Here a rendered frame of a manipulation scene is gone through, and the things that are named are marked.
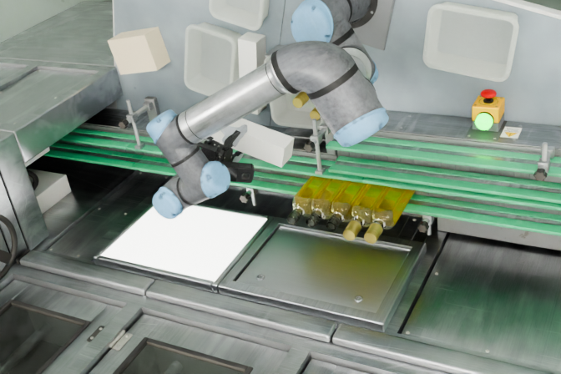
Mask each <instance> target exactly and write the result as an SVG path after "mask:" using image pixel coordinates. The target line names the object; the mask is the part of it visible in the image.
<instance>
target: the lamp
mask: <svg viewBox="0 0 561 374"><path fill-rule="evenodd" d="M493 122H494V118H493V116H492V115H491V114H490V113H488V112H481V113H479V114H478V116H477V117H476V120H475V124H476V126H477V127H478V128H479V129H481V130H487V129H490V128H491V126H492V125H493Z"/></svg>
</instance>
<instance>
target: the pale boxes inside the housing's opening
mask: <svg viewBox="0 0 561 374"><path fill-rule="evenodd" d="M49 150H50V149H49V147H48V148H46V149H45V150H44V151H43V152H41V153H40V154H38V155H36V156H35V157H33V158H32V159H30V160H29V161H28V162H27V163H24V164H25V166H26V167H27V166H28V165H30V164H31V163H32V162H34V161H35V160H37V159H38V158H40V157H41V156H43V155H44V154H46V153H47V152H48V151H49ZM28 170H30V171H32V172H34V173H35V174H36V175H37V177H38V186H37V188H36V189H35V190H34V193H35V195H36V198H37V201H38V204H39V207H40V210H41V212H42V214H43V213H44V212H45V211H47V210H48V209H50V208H51V207H52V206H53V205H55V204H56V203H58V202H59V201H60V200H61V199H62V198H63V197H64V196H66V195H67V194H69V193H70V192H71V189H70V186H69V183H68V178H67V175H65V174H58V173H53V172H48V171H42V170H37V169H28Z"/></svg>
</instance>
